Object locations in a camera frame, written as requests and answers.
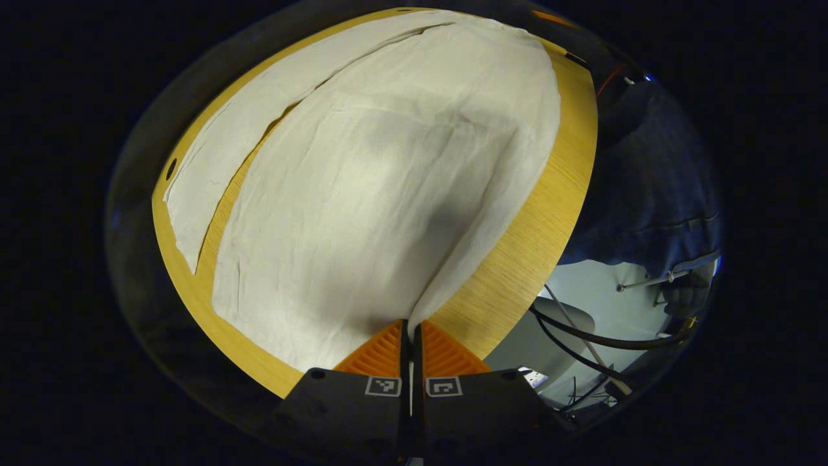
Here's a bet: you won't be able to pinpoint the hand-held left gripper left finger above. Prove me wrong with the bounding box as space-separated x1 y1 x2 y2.
272 318 413 465

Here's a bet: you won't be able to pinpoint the off-white jeans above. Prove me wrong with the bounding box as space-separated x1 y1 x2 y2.
163 10 562 373

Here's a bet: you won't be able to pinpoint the thin black cable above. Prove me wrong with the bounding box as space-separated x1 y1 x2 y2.
534 314 641 390

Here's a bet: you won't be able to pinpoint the person's dark blue garment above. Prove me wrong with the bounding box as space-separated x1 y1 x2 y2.
560 78 723 279

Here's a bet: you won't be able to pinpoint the thick black cable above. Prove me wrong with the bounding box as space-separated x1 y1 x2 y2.
529 304 698 351

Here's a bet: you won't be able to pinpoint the white thin rod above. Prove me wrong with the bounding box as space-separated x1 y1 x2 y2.
543 283 633 397

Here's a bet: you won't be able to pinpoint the grey chair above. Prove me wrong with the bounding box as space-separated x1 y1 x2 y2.
485 296 596 405

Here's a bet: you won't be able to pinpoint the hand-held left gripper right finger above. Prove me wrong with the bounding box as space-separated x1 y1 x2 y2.
413 318 573 465

